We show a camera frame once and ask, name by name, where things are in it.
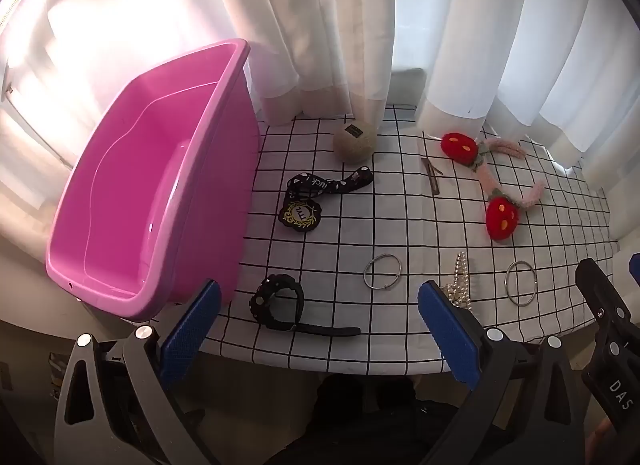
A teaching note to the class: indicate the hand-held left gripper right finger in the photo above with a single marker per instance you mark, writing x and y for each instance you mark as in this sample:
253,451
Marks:
447,335

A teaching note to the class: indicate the pink strawberry plush headband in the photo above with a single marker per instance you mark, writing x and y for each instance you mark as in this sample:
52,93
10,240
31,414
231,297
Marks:
500,217

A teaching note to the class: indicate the cream thick curtain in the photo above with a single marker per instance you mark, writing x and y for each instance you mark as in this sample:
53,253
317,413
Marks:
320,30

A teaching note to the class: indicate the person's right hand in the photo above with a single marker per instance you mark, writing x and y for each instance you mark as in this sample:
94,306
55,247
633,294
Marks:
602,440

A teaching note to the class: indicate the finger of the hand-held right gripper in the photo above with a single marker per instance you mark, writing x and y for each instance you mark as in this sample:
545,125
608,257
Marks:
602,295
635,270

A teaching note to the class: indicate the white black-grid tablecloth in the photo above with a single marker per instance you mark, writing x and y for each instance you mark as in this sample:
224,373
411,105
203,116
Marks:
410,225

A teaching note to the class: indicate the white sheer curtain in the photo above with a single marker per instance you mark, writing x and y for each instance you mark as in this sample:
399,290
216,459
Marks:
510,35

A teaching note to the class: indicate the brown hair clip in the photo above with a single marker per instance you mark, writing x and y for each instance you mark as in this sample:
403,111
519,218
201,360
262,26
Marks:
431,175

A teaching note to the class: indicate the pink plastic tub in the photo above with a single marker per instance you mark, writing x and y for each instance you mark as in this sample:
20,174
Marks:
150,185

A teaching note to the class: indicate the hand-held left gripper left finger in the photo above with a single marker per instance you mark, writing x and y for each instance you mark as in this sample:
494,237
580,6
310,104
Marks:
192,330

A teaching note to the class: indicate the black wrist watch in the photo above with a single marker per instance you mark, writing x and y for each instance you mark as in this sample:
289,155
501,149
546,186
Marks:
280,302

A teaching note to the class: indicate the beige twine ball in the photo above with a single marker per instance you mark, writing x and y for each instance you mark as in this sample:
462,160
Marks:
354,142

